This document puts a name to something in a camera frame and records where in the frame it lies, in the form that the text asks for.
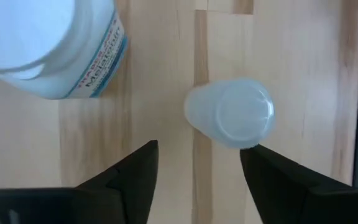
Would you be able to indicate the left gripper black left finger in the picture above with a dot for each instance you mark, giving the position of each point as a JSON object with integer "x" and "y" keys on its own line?
{"x": 73, "y": 205}

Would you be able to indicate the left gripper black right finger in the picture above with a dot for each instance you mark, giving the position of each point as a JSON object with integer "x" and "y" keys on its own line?
{"x": 306, "y": 199}

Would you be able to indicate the translucent white plastic bottle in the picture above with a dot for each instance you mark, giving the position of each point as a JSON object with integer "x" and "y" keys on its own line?
{"x": 232, "y": 113}

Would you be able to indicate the white melatonin bottle blue label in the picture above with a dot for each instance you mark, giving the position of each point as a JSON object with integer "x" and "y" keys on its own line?
{"x": 42, "y": 40}

